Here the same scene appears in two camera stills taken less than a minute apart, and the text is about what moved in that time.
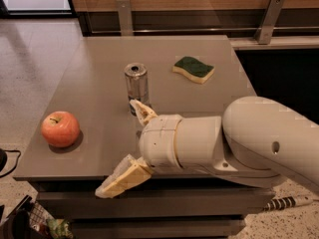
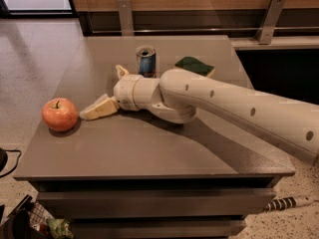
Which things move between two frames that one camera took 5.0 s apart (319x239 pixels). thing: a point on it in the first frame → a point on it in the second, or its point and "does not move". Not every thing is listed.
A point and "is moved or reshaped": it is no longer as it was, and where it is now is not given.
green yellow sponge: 193,69 does not move
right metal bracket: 264,32 does not move
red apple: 60,128 → 60,115
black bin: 18,226 does not move
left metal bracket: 126,22 does not move
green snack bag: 59,228 does not move
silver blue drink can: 137,78 is moved or reshaped
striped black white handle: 280,203 does not move
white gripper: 159,143 → 124,92
